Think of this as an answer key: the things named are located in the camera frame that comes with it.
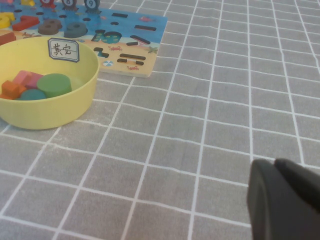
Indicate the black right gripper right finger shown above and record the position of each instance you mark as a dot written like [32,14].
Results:
[302,182]

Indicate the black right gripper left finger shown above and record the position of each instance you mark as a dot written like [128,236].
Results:
[275,212]

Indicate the yellow bowl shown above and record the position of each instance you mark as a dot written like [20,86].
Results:
[50,112]

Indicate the blue wooden puzzle board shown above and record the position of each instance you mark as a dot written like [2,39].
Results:
[102,23]

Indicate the orange plus sign piece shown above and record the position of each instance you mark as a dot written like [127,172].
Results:
[11,88]

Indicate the grey checked tablecloth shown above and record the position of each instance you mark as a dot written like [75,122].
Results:
[200,125]

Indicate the green round block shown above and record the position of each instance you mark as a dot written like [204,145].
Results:
[55,83]

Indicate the dark grey number nine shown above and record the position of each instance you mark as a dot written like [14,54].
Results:
[80,31]

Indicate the white paper label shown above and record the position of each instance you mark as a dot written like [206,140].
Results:
[63,50]

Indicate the teal heart block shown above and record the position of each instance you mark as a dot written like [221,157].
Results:
[31,95]

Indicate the dark grey fish peg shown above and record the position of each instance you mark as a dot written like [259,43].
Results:
[91,5]

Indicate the pink rectangle block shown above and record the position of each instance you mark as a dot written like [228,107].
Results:
[25,77]

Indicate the brown number eight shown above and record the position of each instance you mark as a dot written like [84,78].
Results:
[50,27]

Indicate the brown fish peg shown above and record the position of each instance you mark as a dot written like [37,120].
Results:
[68,3]

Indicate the red fish peg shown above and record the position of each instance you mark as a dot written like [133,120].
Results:
[47,2]

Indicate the red number seven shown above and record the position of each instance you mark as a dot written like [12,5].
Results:
[27,21]

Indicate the red triangle block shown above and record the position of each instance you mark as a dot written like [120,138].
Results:
[7,38]

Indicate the yellow fish peg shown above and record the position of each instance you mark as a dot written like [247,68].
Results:
[28,2]

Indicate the yellow number six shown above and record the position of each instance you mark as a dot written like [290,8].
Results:
[5,22]

